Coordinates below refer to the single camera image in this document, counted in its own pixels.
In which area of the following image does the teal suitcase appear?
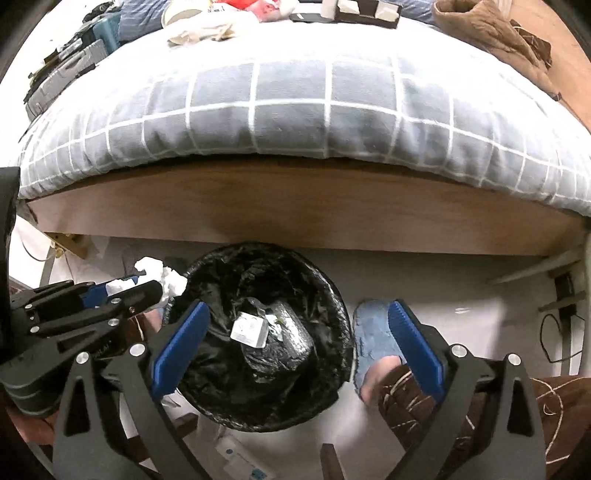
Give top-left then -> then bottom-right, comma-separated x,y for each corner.
79,11 -> 121,55

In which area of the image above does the white cardboard box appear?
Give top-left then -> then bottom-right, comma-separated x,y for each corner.
230,312 -> 269,349

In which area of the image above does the red plastic bag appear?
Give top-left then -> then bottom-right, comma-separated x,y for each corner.
219,0 -> 300,22

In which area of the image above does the brown patterned trouser leg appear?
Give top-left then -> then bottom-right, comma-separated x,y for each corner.
359,357 -> 591,480

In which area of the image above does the brown fleece garment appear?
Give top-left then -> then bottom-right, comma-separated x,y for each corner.
432,0 -> 562,101

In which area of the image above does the wooden headboard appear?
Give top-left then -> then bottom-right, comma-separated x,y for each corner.
510,0 -> 590,130

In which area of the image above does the white tissue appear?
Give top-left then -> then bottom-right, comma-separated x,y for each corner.
105,257 -> 188,310

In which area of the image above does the black lined trash bin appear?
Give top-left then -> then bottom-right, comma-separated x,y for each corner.
164,242 -> 353,433

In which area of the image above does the blue striped duvet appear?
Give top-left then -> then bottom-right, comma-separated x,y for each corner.
117,1 -> 297,43

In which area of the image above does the blue slipper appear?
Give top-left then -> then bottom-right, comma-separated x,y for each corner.
353,300 -> 406,404

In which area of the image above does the grey checked bed cover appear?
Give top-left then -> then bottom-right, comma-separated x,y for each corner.
18,19 -> 590,215

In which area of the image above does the yellow paper cup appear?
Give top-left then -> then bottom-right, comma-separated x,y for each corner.
161,0 -> 211,28

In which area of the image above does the grey hard suitcase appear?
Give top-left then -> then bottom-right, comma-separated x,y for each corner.
24,39 -> 108,121

